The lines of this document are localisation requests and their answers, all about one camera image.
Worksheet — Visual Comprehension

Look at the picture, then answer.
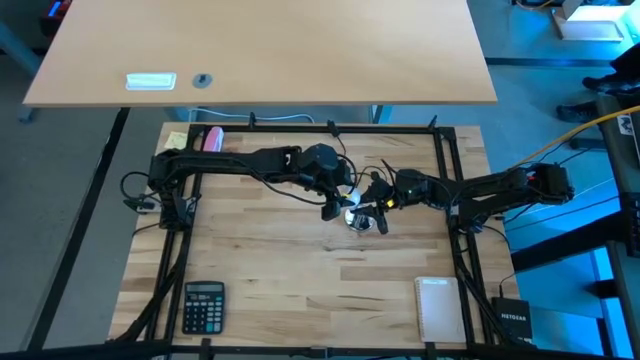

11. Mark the white cable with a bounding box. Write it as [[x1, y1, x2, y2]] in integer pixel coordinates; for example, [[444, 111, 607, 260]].
[[188, 106, 316, 125]]

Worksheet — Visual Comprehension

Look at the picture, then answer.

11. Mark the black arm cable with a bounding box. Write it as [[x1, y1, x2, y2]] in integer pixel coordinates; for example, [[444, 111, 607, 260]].
[[118, 170, 166, 215]]

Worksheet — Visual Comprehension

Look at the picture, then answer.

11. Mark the white spiral notebook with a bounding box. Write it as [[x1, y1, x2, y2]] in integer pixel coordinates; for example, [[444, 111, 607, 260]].
[[413, 276, 467, 345]]

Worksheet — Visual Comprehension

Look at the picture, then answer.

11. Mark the black lamp cable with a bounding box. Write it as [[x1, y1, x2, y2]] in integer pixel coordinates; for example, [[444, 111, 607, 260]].
[[355, 158, 399, 201]]

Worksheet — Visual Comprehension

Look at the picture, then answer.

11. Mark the white desk outlet plate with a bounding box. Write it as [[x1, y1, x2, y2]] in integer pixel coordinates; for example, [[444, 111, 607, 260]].
[[124, 72, 178, 92]]

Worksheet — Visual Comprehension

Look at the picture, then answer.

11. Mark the tan wooden desk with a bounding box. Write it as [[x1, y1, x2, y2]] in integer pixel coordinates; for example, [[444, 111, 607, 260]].
[[22, 0, 499, 109]]

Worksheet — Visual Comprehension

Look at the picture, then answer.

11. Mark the white box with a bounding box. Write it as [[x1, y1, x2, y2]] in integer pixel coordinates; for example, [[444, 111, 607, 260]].
[[551, 0, 632, 43]]

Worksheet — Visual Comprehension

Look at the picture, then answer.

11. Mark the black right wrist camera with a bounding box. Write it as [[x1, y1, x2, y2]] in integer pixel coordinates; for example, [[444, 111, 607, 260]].
[[366, 172, 399, 207]]

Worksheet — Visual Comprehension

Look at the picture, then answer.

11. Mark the yellow cable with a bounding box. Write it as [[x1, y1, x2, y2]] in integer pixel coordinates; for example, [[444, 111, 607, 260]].
[[509, 104, 640, 171]]

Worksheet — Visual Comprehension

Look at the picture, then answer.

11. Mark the person's leg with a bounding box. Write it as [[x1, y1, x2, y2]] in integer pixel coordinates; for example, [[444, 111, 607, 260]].
[[609, 42, 640, 96]]

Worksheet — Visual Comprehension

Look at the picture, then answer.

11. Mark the black aluminium table frame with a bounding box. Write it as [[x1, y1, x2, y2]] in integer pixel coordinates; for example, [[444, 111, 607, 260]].
[[107, 122, 531, 360]]

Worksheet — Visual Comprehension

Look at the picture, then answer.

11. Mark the chrome lamp socket base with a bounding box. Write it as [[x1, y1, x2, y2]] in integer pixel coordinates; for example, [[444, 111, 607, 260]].
[[343, 205, 377, 233]]

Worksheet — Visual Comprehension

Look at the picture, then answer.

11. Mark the black calculator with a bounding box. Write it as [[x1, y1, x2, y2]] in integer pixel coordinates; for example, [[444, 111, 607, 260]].
[[181, 280, 226, 336]]

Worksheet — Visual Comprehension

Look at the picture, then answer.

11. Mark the yellow sticky note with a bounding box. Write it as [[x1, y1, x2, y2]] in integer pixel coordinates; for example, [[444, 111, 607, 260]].
[[164, 130, 189, 150]]

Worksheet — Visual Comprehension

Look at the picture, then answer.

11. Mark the dark grey side desk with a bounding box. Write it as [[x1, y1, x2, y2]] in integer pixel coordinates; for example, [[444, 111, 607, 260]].
[[597, 94, 640, 360]]

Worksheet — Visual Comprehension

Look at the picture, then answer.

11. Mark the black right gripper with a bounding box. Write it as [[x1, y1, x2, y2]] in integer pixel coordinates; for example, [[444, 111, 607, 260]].
[[349, 168, 432, 236]]

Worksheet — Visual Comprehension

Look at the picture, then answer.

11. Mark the person's shoe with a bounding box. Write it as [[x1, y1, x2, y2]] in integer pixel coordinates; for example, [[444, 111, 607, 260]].
[[582, 74, 624, 95], [556, 101, 600, 124]]

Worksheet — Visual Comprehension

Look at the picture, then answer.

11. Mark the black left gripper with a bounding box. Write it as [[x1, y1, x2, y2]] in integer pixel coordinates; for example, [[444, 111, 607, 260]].
[[304, 158, 356, 222]]

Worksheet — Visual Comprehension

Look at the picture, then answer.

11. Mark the black Netgear router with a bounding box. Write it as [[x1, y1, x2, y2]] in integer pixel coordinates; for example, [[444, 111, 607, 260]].
[[490, 296, 534, 344]]

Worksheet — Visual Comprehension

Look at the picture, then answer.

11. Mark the pink stapler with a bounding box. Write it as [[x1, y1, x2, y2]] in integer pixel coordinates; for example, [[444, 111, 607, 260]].
[[201, 125, 226, 154]]

